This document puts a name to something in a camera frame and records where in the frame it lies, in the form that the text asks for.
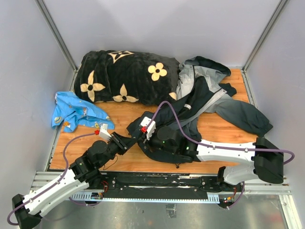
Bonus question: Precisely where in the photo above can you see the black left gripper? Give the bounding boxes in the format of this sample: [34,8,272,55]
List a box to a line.
[97,131,138,167]

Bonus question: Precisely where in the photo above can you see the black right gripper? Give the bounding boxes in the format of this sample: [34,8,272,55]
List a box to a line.
[139,129,178,155]

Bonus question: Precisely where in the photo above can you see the dark grey zip jacket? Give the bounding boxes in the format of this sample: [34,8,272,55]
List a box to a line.
[126,55,274,165]

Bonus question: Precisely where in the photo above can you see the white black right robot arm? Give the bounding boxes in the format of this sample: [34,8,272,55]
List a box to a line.
[138,126,284,191]

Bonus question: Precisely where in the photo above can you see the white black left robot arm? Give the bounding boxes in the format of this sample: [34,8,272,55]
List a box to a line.
[7,132,137,229]

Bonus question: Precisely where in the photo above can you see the blue patterned cloth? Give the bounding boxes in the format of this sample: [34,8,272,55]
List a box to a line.
[51,92,115,133]

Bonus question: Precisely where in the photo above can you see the black blanket with cream flowers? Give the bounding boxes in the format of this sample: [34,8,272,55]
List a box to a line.
[73,50,179,105]

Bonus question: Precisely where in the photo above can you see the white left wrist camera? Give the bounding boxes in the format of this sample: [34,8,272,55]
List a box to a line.
[99,124,112,141]

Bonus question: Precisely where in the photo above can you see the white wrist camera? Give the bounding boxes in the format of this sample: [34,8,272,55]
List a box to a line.
[99,124,112,141]
[140,117,156,140]

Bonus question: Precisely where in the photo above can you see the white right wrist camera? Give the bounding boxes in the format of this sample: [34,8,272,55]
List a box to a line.
[140,117,156,140]

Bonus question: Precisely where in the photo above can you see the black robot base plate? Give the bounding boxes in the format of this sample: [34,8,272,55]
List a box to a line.
[85,172,242,202]

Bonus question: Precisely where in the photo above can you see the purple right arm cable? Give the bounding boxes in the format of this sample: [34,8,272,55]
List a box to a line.
[140,101,295,210]

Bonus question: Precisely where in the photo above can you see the aluminium front rail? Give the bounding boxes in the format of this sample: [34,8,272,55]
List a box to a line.
[30,170,292,203]

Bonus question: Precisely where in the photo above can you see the left rear aluminium frame post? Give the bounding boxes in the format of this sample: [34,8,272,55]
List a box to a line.
[34,0,79,71]

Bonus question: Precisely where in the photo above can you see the aluminium frame post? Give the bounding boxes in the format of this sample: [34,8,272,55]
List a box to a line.
[34,0,79,71]
[242,0,290,71]

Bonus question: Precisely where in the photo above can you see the right rear aluminium frame post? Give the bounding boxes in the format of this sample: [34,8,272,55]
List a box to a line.
[242,0,290,71]

